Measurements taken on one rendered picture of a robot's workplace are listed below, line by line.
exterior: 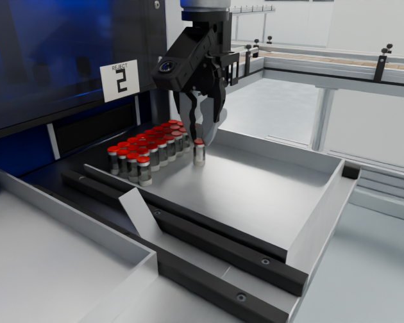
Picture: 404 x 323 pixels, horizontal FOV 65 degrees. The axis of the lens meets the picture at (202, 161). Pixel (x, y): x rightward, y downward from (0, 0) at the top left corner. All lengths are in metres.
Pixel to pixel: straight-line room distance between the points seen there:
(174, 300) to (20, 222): 0.25
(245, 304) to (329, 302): 1.26
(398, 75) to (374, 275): 0.93
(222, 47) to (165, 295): 0.37
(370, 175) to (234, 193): 1.02
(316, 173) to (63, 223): 0.41
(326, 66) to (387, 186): 0.54
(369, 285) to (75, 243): 1.45
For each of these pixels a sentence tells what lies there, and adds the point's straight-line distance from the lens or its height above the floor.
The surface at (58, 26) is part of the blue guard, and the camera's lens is 0.53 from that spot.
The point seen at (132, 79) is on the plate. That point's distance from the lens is 0.62.
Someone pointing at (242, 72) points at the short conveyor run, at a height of 0.90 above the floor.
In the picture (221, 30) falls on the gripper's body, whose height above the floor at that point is 1.11.
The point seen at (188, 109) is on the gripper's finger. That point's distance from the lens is 0.54.
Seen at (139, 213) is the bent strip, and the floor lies 0.91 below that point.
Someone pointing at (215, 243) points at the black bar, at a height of 0.90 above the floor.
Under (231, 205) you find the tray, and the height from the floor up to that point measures 0.88.
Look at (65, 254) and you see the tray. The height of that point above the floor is 0.88.
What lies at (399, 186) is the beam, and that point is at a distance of 1.48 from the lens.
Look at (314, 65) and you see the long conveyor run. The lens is 1.35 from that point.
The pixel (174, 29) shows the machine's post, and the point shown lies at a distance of 0.71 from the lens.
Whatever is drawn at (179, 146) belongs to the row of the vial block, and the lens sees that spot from 0.59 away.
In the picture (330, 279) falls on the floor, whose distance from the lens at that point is 1.66.
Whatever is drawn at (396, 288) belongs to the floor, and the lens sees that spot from 1.75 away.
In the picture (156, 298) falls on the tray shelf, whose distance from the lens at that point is 0.35.
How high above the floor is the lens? 1.15
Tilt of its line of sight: 27 degrees down
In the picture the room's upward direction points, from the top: straight up
